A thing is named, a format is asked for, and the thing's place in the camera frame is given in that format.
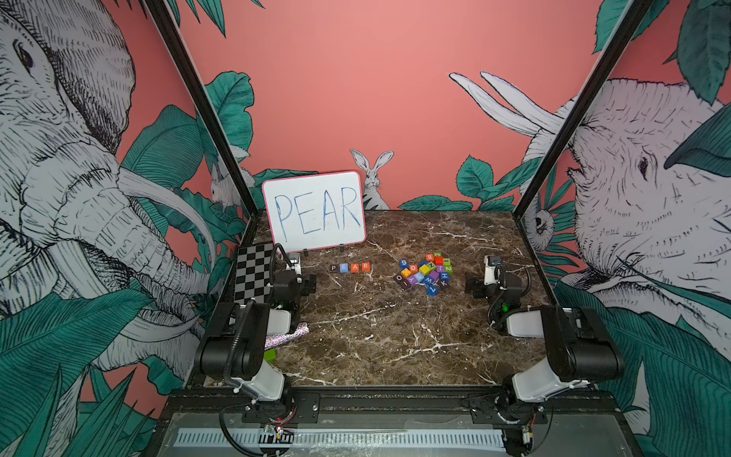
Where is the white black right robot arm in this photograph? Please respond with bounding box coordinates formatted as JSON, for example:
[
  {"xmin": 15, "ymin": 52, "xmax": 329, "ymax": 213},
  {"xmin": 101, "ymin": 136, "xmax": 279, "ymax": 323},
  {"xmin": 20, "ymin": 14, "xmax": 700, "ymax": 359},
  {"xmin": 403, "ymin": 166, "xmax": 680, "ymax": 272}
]
[{"xmin": 466, "ymin": 272, "xmax": 624, "ymax": 426}]

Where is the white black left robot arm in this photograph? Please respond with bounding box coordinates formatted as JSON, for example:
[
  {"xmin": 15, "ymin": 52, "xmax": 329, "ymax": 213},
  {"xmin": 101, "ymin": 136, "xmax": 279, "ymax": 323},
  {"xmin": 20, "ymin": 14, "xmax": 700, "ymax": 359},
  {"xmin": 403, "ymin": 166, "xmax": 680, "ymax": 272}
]
[{"xmin": 194, "ymin": 270, "xmax": 317, "ymax": 425}]

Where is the black white checkerboard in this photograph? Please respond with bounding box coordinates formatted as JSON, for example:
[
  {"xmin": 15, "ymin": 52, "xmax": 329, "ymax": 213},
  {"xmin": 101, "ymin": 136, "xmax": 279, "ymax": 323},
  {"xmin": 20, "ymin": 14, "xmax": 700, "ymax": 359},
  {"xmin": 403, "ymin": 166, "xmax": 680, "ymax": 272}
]
[{"xmin": 234, "ymin": 243, "xmax": 274, "ymax": 303}]

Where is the glittery purple tube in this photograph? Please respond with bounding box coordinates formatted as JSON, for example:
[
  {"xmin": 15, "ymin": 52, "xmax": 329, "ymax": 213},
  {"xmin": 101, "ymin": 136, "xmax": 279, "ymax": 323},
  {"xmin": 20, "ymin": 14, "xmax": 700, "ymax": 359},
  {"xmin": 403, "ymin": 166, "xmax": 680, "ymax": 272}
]
[{"xmin": 265, "ymin": 322, "xmax": 310, "ymax": 350}]

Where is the pink framed whiteboard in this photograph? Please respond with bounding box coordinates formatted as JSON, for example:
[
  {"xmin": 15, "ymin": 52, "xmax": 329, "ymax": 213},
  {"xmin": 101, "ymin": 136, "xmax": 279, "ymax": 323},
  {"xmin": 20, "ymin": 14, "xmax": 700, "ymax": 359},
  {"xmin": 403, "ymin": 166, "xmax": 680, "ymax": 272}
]
[{"xmin": 262, "ymin": 171, "xmax": 367, "ymax": 252}]

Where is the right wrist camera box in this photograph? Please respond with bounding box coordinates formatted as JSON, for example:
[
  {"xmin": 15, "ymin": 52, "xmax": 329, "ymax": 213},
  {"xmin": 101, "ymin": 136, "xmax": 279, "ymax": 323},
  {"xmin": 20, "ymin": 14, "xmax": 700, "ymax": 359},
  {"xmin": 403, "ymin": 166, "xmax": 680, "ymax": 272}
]
[{"xmin": 484, "ymin": 255, "xmax": 504, "ymax": 286}]

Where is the black mounting rail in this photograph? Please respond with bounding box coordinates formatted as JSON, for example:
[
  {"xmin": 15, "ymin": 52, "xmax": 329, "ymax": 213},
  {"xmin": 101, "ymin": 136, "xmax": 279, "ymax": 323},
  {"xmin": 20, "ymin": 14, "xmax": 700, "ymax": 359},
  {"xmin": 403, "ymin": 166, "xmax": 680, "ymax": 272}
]
[{"xmin": 160, "ymin": 386, "xmax": 619, "ymax": 428}]

